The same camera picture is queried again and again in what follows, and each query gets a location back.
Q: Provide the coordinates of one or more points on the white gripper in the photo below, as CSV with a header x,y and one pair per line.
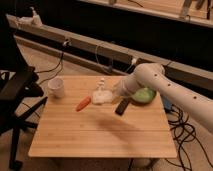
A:
x,y
118,91

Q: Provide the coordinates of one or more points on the white sponge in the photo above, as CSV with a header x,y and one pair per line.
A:
x,y
101,97

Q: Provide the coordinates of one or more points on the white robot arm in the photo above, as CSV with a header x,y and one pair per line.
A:
x,y
152,75

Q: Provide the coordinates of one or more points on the green ceramic bowl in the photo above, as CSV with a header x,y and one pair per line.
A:
x,y
144,95

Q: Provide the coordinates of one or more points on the black remote control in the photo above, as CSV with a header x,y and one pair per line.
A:
x,y
122,106

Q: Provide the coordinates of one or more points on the white tube bottle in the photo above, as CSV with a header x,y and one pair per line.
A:
x,y
101,84

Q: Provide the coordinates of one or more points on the orange toy carrot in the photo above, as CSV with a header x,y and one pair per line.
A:
x,y
83,103

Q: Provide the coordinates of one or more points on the wooden table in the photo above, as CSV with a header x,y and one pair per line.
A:
x,y
96,131

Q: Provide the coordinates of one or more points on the black office chair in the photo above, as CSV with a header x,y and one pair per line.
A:
x,y
19,83

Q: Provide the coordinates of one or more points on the white spray bottle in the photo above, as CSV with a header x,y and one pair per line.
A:
x,y
33,20

